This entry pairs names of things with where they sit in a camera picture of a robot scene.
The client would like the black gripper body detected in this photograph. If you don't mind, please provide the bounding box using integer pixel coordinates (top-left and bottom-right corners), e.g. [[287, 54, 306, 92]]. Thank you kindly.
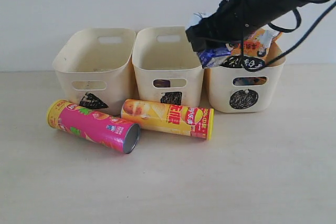
[[185, 0, 260, 52]]

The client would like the orange noodle packet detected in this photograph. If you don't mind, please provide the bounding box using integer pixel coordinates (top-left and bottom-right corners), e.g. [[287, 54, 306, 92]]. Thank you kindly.
[[220, 28, 282, 70]]

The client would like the blue white milk carton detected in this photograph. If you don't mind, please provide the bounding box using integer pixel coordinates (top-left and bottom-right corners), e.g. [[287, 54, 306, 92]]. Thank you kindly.
[[185, 13, 230, 69]]

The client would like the blue noodle packet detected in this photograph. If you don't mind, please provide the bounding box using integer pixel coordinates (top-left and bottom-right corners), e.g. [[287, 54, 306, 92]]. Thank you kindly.
[[233, 77, 267, 87]]

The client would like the purple drink carton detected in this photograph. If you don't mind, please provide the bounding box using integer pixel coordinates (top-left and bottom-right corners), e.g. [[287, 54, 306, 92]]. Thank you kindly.
[[153, 79, 171, 88]]

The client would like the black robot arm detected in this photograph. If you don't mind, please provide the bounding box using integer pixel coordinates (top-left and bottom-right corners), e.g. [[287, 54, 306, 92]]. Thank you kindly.
[[186, 0, 329, 52]]

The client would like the right cream plastic bin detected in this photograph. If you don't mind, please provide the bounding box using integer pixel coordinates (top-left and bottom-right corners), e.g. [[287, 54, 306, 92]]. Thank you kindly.
[[204, 41, 285, 113]]

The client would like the cream plastic bin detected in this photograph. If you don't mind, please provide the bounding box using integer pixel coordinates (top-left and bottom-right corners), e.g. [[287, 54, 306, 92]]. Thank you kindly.
[[132, 26, 204, 106], [52, 28, 136, 115], [204, 41, 285, 113]]

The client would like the middle cream plastic bin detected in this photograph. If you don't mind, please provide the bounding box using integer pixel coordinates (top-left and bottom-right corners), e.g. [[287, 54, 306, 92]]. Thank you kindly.
[[132, 26, 204, 106]]

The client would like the yellow chips can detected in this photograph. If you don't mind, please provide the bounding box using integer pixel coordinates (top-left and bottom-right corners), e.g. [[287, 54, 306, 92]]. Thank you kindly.
[[121, 99, 214, 140]]

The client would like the left cream plastic bin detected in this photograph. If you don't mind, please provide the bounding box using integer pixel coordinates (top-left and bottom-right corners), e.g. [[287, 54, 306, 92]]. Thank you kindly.
[[52, 28, 136, 115]]

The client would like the pink chips can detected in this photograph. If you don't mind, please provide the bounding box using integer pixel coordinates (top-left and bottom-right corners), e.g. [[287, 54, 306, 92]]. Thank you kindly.
[[46, 100, 140, 154]]

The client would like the black cable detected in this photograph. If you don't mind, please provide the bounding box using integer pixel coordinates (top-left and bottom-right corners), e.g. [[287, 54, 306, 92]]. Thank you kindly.
[[230, 0, 336, 72]]

